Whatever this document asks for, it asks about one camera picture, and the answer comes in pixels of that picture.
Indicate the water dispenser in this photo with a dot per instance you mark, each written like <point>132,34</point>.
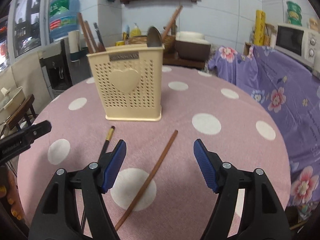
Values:
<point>61,68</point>

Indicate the yellow detergent bottle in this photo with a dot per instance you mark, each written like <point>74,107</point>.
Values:
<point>135,31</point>

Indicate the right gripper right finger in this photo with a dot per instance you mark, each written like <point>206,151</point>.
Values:
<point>263,216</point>

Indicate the brown wooden chopstick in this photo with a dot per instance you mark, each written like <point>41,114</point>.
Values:
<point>95,47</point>
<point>147,182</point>
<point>81,21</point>
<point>171,22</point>

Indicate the left hand orange glove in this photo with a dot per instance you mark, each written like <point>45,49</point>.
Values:
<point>9,190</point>

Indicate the pink polka dot tablecloth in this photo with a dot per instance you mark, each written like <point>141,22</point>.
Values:
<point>178,203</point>

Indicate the purple floral cloth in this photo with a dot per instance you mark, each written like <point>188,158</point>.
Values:
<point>290,94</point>

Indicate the cream plastic utensil holder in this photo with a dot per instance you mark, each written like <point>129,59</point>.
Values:
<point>129,81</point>

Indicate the yellow roll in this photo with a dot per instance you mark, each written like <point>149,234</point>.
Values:
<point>259,32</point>

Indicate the wooden side table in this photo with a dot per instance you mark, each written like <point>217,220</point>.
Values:
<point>174,60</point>

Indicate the white microwave oven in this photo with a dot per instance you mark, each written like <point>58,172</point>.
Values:
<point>299,43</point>

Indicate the blue water jug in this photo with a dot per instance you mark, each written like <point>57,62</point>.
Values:
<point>63,18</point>

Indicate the brown white rice cooker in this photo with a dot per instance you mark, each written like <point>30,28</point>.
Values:
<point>192,46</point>

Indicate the metal spoon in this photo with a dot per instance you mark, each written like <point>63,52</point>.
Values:
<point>153,38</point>

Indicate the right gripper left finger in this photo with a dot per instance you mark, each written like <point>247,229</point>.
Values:
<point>56,216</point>

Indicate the black gold-tipped chopstick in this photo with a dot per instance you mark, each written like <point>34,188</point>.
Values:
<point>103,151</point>
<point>101,45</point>

